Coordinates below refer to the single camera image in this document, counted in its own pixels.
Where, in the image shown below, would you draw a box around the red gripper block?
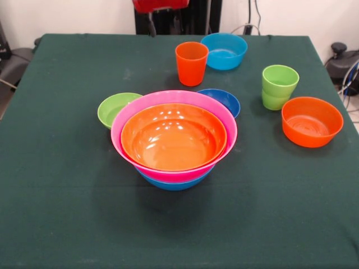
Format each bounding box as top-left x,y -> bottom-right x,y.
132,0 -> 190,38

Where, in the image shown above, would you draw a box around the large pink bowl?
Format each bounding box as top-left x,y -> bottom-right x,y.
111,90 -> 238,183

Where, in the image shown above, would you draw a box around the large orange bowl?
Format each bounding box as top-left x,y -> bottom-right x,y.
120,131 -> 227,172
120,103 -> 227,171

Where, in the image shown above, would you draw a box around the orange cup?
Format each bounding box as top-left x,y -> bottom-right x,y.
175,41 -> 209,87

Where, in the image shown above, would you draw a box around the small light blue bowl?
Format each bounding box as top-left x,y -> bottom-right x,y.
200,33 -> 248,71

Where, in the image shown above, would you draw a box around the dark blue bowl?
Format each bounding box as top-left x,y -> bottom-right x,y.
196,89 -> 241,119

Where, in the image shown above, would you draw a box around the green bowl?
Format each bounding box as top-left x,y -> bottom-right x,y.
97,92 -> 144,130

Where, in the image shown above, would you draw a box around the green cup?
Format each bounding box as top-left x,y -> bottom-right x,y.
261,64 -> 300,111

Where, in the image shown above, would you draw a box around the large light blue bowl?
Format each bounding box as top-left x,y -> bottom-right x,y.
137,168 -> 213,192

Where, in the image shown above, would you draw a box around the small orange bowl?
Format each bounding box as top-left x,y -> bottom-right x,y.
281,96 -> 344,149

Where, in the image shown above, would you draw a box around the dark green table cloth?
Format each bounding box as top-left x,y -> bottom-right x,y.
0,33 -> 359,269

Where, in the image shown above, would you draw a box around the hanging black cables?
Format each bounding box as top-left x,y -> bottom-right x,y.
229,0 -> 263,36

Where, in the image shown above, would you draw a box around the grey pedestal foot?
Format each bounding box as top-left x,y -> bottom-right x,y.
325,41 -> 359,75
0,47 -> 31,82

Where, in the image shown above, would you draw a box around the cable tangle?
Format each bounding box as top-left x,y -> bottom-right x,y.
336,63 -> 359,113

